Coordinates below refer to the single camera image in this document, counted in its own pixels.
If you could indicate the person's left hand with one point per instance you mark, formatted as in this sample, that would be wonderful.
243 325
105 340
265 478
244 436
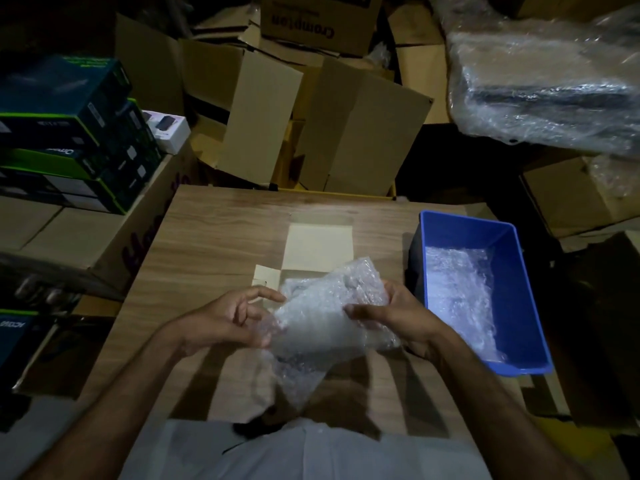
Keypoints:
215 322

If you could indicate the person's right hand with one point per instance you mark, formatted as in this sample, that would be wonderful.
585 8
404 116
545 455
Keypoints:
405 319

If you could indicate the person's left thumb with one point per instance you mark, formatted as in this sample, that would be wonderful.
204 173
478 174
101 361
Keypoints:
262 328

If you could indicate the person's right thumb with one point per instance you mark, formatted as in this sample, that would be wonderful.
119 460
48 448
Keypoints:
364 312

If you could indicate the bubble item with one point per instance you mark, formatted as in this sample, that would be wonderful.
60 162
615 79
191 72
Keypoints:
325 314

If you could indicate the person's right forearm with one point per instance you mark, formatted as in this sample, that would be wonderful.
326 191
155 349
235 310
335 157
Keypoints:
495 419

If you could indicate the person's left forearm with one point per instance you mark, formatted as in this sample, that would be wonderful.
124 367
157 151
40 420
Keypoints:
115 409

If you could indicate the small open cardboard box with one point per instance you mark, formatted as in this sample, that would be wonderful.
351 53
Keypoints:
317 247

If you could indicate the loose bubble wrap sheet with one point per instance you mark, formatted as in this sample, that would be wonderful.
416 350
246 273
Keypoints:
460 294

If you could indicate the person's white shirt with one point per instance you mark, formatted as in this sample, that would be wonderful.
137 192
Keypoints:
310 454

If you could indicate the blue plastic bin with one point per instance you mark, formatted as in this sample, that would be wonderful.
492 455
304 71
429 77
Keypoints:
520 314

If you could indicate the tall open cardboard box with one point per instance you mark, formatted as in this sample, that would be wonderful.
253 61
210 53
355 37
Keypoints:
365 134

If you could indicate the large printed cardboard carton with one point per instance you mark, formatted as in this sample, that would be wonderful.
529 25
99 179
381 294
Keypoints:
100 239

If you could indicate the dark product box white label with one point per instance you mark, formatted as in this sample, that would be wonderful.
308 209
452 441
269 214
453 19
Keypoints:
100 189

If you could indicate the open brown cardboard box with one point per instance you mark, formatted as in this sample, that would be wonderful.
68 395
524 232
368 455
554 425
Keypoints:
250 114

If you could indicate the small white product box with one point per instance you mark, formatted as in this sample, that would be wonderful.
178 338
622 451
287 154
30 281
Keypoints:
167 129

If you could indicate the dark green-edged product box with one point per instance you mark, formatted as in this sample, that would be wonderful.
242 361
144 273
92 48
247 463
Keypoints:
120 139

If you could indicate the brown cardboard carton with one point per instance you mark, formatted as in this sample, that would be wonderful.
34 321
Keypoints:
570 194

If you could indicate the plain brown cardboard box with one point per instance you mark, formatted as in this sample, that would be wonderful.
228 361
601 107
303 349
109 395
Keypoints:
425 79

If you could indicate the dark blue product box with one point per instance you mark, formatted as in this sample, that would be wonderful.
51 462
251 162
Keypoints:
20 339

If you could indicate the cardboard box with black print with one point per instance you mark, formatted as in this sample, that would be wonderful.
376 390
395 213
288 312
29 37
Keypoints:
320 22

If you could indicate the large bubble wrapped bundle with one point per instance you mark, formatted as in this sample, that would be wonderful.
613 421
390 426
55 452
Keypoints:
545 79

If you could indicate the dark teal product box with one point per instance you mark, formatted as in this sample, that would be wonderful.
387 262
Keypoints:
55 94

